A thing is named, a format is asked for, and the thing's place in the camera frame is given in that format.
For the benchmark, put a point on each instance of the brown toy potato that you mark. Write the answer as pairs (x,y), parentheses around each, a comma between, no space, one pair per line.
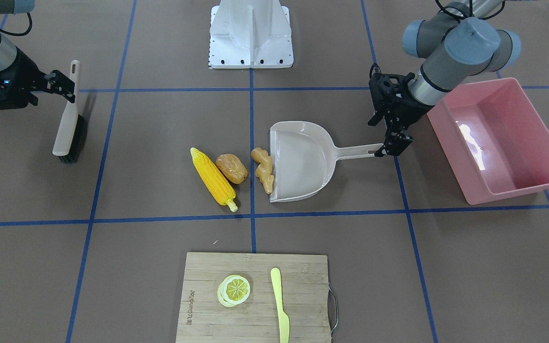
(232,168)

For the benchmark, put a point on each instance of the beige hand brush black bristles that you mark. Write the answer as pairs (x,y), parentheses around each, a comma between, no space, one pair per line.
(70,135)

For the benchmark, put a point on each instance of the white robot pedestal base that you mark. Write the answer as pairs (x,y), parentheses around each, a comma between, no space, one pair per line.
(250,34)

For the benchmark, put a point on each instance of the bamboo cutting board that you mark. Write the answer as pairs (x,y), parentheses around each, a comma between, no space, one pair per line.
(305,292)

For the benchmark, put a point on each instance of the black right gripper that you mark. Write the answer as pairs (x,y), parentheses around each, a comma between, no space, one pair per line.
(27,75)

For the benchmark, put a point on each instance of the tan toy ginger root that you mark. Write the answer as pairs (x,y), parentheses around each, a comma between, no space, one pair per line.
(264,170)

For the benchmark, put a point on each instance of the yellow toy lemon slice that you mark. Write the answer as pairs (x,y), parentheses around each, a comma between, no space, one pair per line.
(233,290)

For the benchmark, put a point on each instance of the pink plastic bin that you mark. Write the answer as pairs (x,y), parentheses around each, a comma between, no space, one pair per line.
(494,139)

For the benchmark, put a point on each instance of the beige plastic dustpan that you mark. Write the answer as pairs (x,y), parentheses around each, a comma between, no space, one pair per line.
(305,157)

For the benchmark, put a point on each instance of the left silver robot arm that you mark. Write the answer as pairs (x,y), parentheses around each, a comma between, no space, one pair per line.
(456,43)

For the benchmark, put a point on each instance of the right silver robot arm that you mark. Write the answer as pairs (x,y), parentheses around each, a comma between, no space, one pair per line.
(8,50)

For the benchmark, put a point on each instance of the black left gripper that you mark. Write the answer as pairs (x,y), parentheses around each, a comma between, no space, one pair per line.
(402,110)

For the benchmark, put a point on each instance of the yellow plastic toy knife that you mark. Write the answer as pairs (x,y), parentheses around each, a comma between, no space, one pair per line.
(282,317)

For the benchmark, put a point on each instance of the yellow toy corn cob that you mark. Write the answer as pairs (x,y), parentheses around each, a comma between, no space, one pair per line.
(214,180)

